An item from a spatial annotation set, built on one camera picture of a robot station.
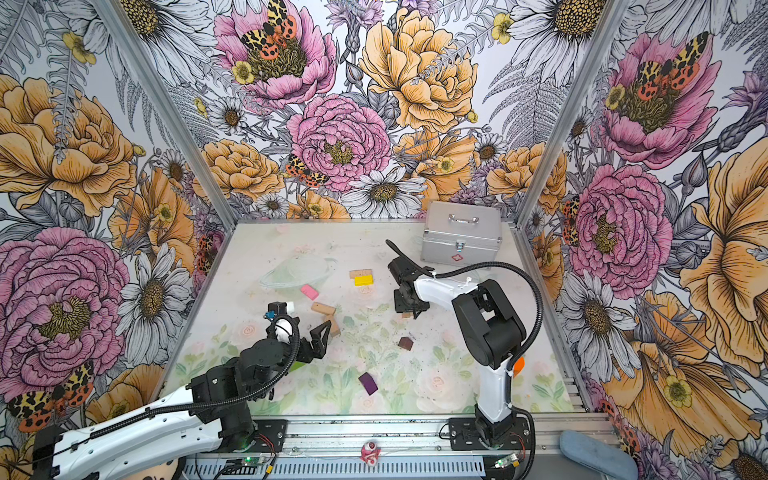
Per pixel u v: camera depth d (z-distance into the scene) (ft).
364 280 3.43
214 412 1.70
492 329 1.68
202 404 1.66
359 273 3.47
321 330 2.25
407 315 3.09
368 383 2.66
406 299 2.72
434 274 2.13
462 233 3.27
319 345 2.17
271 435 2.41
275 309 2.03
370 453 2.25
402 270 2.61
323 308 3.17
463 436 2.43
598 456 2.26
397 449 2.40
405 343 2.92
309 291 3.34
